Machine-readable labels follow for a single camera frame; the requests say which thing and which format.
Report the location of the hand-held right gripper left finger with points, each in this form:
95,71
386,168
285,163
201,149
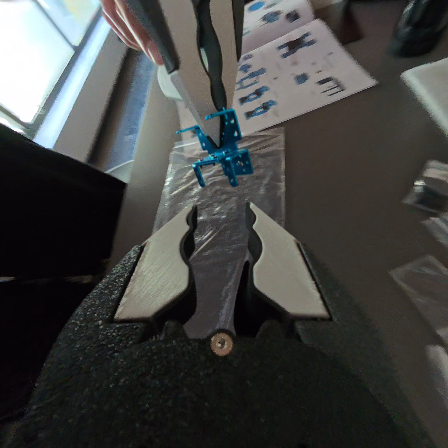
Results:
154,280

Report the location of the clear plastic bag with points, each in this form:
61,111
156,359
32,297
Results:
259,189

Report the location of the white instruction booklet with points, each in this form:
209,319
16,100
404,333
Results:
308,70

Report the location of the white foam sheet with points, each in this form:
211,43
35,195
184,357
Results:
430,91

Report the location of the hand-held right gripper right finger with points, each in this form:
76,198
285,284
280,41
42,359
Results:
290,276

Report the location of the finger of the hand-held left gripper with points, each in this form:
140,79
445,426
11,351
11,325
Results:
232,42
185,42

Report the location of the person's left hand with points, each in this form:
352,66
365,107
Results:
122,24

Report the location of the dark blurred object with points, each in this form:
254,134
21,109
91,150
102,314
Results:
420,28

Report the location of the dark grey desk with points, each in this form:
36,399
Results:
350,175

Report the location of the bright window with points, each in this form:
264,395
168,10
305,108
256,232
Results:
31,52

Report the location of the pile of small parts bags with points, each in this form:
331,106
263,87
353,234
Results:
427,280

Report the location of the blue metal bracket assembly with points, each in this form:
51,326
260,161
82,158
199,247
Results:
232,129

